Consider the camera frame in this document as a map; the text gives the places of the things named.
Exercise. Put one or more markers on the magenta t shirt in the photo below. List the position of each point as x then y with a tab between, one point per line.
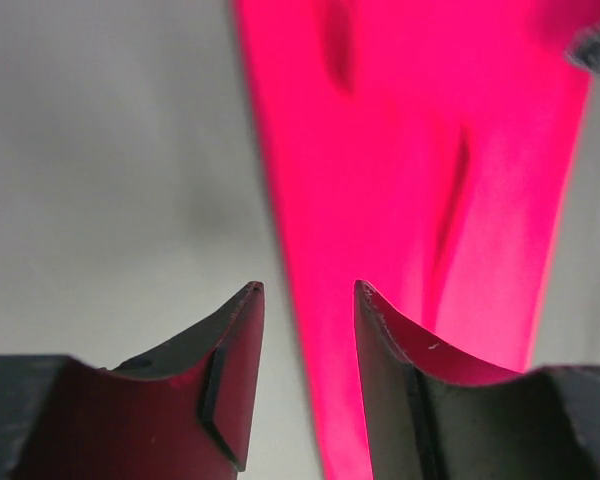
424	147

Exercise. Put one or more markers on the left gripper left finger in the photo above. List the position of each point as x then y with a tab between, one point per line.
181	410

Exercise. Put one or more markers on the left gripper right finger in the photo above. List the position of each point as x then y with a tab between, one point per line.
434	411

